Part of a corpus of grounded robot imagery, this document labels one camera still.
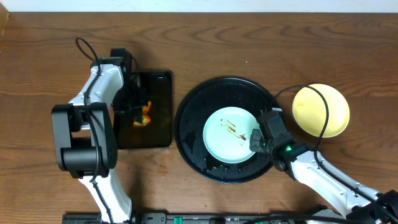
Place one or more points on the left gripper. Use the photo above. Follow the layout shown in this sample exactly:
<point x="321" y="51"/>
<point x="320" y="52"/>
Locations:
<point x="134" y="107"/>

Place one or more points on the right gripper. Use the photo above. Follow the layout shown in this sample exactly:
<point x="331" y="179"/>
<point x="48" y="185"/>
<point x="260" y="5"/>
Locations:
<point x="255" y="140"/>

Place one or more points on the orange green sponge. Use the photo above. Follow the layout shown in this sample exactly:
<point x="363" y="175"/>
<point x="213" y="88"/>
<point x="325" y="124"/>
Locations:
<point x="143" y="119"/>

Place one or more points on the light green front plate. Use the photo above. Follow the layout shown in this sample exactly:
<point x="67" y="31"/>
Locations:
<point x="227" y="133"/>

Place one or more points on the yellow plate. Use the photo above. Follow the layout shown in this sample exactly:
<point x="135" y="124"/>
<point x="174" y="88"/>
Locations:
<point x="309" y="110"/>

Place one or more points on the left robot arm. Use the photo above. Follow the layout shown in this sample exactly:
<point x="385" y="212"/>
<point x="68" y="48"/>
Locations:
<point x="85" y="142"/>

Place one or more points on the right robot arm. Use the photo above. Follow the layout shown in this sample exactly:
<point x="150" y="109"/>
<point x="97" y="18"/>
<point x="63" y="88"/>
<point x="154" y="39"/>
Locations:
<point x="353" y="200"/>

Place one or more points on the black rectangular water tray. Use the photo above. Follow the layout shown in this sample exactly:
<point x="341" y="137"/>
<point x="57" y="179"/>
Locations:
<point x="158" y="133"/>

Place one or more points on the black round tray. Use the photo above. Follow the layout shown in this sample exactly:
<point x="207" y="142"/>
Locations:
<point x="196" y="108"/>

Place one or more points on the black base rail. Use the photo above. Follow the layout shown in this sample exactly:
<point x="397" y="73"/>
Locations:
<point x="324" y="216"/>

